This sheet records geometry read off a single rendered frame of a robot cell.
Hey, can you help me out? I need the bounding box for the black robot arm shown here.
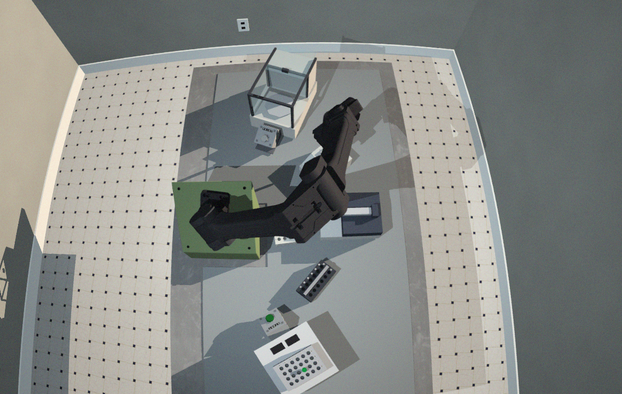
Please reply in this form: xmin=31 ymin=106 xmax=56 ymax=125
xmin=189 ymin=97 xmax=363 ymax=251

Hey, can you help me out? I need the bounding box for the dark grey bench mat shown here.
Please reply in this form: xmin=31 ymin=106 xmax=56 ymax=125
xmin=203 ymin=69 xmax=415 ymax=394

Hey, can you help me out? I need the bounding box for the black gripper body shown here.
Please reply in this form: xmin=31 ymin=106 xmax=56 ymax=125
xmin=312 ymin=123 xmax=329 ymax=147

